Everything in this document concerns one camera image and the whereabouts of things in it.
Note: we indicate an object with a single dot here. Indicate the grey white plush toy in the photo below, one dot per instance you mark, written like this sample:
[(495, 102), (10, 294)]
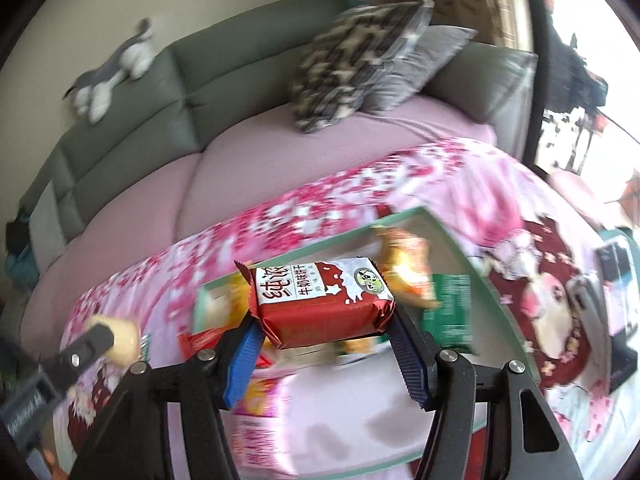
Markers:
[(92, 91)]

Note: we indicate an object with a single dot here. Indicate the grey pink sofa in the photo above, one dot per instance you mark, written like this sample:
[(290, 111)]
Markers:
[(207, 133)]

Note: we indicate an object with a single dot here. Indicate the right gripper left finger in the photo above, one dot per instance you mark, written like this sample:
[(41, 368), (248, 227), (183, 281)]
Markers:
[(130, 437)]

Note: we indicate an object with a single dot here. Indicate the yellow cake packet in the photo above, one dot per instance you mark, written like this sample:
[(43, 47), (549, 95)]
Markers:
[(226, 305)]

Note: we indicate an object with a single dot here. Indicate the small cream bun packet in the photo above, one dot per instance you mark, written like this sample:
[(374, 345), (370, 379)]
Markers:
[(126, 346)]

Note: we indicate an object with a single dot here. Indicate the teal black clothes pile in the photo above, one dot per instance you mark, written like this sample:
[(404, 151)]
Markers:
[(20, 266)]

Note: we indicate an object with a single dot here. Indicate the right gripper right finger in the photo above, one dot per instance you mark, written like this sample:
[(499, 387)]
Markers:
[(523, 438)]

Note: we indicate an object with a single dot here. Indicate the light grey cushion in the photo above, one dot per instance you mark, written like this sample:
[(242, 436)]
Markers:
[(46, 234)]

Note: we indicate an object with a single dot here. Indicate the black white patterned pillow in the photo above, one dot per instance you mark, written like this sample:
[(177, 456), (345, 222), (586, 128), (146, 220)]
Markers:
[(342, 65)]

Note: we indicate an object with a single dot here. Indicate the white teal rimmed tray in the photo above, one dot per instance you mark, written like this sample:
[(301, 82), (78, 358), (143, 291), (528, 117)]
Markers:
[(358, 418)]

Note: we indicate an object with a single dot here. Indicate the grey pillow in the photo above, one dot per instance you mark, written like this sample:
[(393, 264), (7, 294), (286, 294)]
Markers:
[(407, 76)]

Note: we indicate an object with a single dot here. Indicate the pink cartoon cloth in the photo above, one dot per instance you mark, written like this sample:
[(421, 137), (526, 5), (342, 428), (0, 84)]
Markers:
[(519, 234)]

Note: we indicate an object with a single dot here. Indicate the beige orange swiss roll packet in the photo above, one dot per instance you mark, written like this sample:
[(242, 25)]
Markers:
[(403, 262)]

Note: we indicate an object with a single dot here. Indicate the red white milk biscuit packet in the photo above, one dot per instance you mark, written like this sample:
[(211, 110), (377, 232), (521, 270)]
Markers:
[(303, 304)]

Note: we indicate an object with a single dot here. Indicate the dark green snack bar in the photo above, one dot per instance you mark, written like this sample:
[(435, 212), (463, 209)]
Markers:
[(449, 323)]

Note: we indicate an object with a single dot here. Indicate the purple swiss roll packet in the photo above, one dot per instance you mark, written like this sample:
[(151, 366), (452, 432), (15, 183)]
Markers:
[(259, 438)]

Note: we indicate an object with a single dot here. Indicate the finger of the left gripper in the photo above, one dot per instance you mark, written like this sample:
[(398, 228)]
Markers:
[(65, 368)]

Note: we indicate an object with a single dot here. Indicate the red snack packet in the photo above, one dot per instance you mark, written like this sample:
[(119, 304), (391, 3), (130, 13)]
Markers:
[(191, 344)]

